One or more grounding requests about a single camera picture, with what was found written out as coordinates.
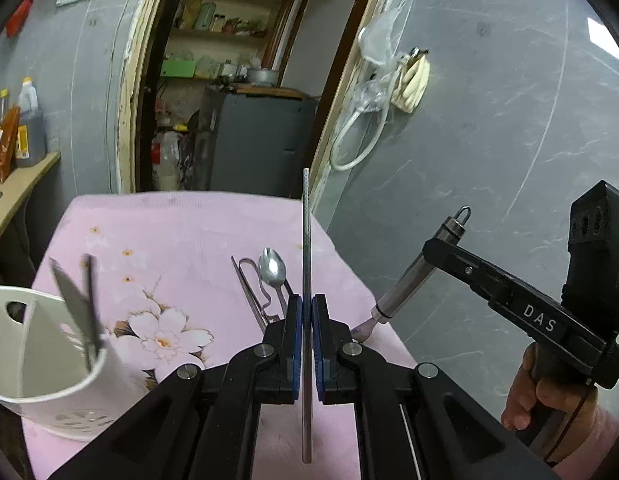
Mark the steel spoon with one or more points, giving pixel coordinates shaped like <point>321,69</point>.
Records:
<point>273,272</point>

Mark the green box on shelf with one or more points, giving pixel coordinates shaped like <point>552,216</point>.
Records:
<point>176,68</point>

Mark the metal wire tool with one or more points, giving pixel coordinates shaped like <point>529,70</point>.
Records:
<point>263,295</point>

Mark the grey metal cabinet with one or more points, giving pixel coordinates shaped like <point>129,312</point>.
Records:
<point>251,144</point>

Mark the white utensil holder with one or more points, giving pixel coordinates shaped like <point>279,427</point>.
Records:
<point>44,377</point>

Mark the large dark vinegar jug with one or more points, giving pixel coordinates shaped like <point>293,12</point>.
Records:
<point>31,140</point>

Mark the pink floral tablecloth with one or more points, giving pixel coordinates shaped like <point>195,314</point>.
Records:
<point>169,295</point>

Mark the steel cylinder-handled tool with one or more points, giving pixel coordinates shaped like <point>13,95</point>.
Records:
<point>450,231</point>

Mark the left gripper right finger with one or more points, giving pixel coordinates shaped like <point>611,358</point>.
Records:
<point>345,371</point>

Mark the cream cloth on hook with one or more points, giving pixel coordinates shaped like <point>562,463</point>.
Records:
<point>413,74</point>

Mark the person's right hand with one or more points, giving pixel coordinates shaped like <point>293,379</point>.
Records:
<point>526,392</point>

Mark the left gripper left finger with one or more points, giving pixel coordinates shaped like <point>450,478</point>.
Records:
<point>269,372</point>

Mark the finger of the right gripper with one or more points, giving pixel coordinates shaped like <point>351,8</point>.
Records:
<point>449,254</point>

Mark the orange snack packet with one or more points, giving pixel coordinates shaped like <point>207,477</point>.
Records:
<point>8,136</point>

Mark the aluminium pot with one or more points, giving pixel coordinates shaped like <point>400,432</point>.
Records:
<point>262,77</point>

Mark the steel chopstick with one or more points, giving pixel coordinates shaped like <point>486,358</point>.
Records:
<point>307,351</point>
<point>250,295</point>

